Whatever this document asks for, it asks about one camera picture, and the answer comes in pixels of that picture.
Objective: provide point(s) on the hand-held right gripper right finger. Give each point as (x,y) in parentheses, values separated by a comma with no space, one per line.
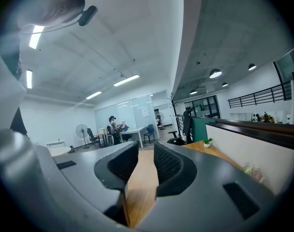
(205,190)

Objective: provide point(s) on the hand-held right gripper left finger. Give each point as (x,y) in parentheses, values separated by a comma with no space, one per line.
(89,173)

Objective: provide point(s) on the black standing fan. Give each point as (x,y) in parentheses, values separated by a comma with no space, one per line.
(161,117)
(82,130)

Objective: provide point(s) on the small potted green plant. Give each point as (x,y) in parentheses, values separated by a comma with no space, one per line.
(207,144)

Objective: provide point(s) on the pale artificial flower bouquet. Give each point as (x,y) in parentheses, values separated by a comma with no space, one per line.
(253,171)

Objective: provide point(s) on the green partition panel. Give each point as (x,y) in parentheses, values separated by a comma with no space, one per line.
(197,129)

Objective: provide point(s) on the white office desk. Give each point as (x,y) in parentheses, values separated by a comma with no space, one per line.
(135,130)

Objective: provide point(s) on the blue chair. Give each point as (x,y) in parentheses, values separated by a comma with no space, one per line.
(149,130)

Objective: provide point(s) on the white ceiling strip light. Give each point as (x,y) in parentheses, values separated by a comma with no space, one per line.
(29,79)
(93,95)
(126,80)
(36,37)

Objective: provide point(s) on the dark wooden handrail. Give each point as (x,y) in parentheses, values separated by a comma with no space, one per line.
(258,129)

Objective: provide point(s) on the black coat rack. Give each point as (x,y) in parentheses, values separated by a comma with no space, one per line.
(173,110)

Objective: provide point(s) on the black dome pendant lamp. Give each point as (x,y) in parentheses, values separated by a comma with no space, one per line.
(193,91)
(224,84)
(215,73)
(252,67)

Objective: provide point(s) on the black metal railing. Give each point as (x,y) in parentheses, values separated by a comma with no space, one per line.
(258,97)

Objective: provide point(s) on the black head camera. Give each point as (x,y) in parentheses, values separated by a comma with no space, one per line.
(87,16)

